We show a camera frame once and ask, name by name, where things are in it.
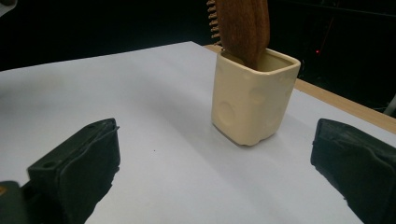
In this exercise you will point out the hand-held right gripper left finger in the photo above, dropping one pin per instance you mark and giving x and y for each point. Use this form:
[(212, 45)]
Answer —
[(77, 174)]

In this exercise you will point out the wooden comb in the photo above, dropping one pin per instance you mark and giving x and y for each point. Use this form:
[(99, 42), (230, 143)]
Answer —
[(243, 31)]

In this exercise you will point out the cream square ceramic cup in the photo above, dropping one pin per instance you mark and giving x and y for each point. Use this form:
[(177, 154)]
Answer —
[(252, 105)]

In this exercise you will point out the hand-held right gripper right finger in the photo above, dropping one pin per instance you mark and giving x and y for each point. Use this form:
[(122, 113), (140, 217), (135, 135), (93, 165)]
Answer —
[(358, 168)]

